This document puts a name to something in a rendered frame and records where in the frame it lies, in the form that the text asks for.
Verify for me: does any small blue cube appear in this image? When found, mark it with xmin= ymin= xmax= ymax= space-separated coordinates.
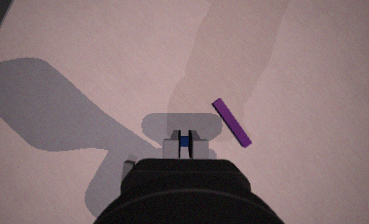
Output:
xmin=180 ymin=136 xmax=189 ymax=147

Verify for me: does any grey rod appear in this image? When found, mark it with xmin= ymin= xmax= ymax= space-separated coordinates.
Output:
xmin=121 ymin=160 xmax=135 ymax=183

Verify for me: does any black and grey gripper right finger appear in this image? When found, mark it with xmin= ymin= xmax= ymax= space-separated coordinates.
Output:
xmin=188 ymin=130 xmax=209 ymax=159

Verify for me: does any purple rod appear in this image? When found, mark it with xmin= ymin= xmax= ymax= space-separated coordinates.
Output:
xmin=212 ymin=98 xmax=252 ymax=148

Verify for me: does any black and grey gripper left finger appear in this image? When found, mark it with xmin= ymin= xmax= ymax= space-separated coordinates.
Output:
xmin=163 ymin=130 xmax=181 ymax=159

